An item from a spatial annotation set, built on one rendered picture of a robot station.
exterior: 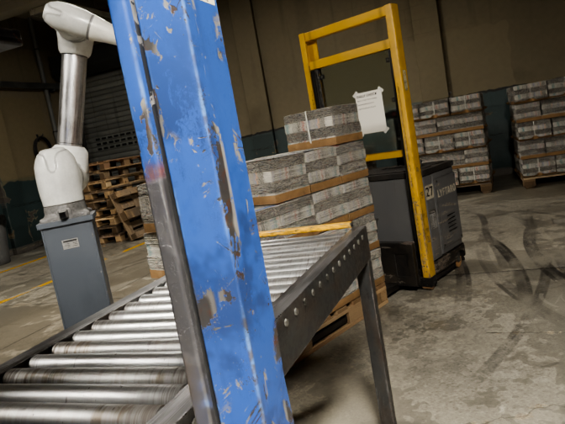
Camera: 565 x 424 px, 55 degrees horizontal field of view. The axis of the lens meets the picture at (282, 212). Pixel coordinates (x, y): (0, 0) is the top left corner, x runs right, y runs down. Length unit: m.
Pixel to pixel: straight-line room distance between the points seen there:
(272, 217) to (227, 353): 2.19
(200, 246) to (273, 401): 0.18
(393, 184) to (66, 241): 2.34
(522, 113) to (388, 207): 3.80
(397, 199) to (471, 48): 5.53
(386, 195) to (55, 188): 2.37
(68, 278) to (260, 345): 1.72
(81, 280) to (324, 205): 1.44
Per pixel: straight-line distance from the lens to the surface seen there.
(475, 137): 7.44
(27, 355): 1.31
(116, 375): 1.05
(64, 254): 2.22
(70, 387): 1.05
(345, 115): 3.33
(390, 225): 3.91
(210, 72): 0.54
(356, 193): 3.33
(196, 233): 0.54
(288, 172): 2.84
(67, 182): 2.22
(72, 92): 2.44
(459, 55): 9.11
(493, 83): 9.08
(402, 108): 3.56
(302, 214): 2.91
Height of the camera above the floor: 1.15
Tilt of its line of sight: 8 degrees down
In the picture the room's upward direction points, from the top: 10 degrees counter-clockwise
